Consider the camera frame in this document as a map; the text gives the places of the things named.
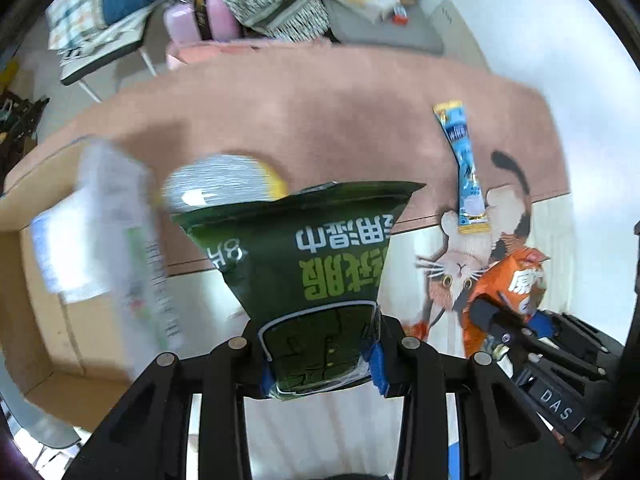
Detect orange snack packet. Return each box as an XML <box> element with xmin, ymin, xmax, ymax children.
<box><xmin>461</xmin><ymin>247</ymin><xmax>548</xmax><ymax>358</ymax></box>

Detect dark green snack bag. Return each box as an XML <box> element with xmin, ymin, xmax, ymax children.
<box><xmin>174</xmin><ymin>181</ymin><xmax>422</xmax><ymax>400</ymax></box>

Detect blue cat treat stick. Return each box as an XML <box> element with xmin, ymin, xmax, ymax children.
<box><xmin>433</xmin><ymin>101</ymin><xmax>489</xmax><ymax>234</ymax></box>

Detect cat pattern rug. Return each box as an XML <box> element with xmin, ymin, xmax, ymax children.
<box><xmin>4</xmin><ymin>39</ymin><xmax>576</xmax><ymax>480</ymax></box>

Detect brown cardboard box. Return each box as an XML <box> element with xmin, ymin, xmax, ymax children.
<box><xmin>0</xmin><ymin>134</ymin><xmax>187</xmax><ymax>434</ymax></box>

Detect silver yellow wrapped scrubber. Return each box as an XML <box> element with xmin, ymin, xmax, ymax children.
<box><xmin>160</xmin><ymin>154</ymin><xmax>288</xmax><ymax>212</ymax></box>

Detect grey cushion with snacks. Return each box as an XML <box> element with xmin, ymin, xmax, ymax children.
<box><xmin>322</xmin><ymin>0</ymin><xmax>444</xmax><ymax>55</ymax></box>

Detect zebra pattern bag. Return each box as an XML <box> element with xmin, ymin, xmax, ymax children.
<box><xmin>222</xmin><ymin>0</ymin><xmax>330</xmax><ymax>42</ymax></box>

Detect plaid cloth on chair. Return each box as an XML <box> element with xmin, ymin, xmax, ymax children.
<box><xmin>46</xmin><ymin>0</ymin><xmax>160</xmax><ymax>91</ymax></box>

